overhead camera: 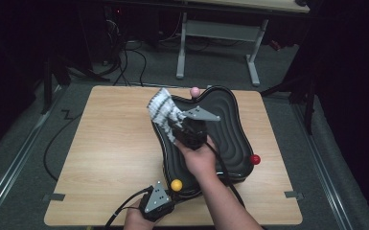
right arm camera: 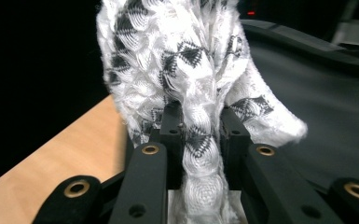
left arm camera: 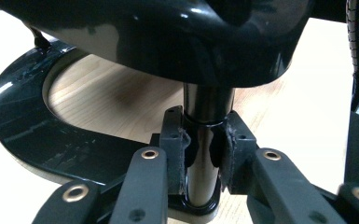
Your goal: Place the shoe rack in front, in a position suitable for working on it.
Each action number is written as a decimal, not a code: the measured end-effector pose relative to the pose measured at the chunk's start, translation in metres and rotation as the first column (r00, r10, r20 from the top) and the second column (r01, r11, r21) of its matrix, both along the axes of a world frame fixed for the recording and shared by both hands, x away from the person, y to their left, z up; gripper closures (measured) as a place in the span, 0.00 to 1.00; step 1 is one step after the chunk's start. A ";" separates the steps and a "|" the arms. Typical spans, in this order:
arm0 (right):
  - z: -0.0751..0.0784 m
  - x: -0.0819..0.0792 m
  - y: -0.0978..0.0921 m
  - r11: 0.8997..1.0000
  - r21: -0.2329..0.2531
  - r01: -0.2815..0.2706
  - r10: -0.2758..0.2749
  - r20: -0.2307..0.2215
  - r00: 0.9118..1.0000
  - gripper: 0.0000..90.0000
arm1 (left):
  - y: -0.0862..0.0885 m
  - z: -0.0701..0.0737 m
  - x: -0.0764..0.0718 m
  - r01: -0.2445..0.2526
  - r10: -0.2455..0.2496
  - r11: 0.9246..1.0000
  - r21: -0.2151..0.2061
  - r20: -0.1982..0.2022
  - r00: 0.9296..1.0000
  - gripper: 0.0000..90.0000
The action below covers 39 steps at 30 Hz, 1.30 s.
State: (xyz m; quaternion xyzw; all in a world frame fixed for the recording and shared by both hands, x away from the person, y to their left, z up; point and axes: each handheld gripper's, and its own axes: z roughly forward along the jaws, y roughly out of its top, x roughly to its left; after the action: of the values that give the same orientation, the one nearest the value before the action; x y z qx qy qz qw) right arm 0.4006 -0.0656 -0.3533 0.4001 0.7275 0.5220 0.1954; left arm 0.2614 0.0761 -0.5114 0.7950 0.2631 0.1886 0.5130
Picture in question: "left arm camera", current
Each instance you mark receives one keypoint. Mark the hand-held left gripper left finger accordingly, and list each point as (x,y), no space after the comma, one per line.
(174,149)

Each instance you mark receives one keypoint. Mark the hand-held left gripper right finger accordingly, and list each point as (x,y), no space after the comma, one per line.
(239,155)

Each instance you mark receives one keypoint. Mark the black wavy rack tray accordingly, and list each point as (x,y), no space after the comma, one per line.
(168,34)

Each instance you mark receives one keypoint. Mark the black glossy rack base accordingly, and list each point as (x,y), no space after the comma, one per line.
(28,130)

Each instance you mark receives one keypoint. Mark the black metal rack post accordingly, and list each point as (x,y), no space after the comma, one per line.
(206,102)
(39,40)

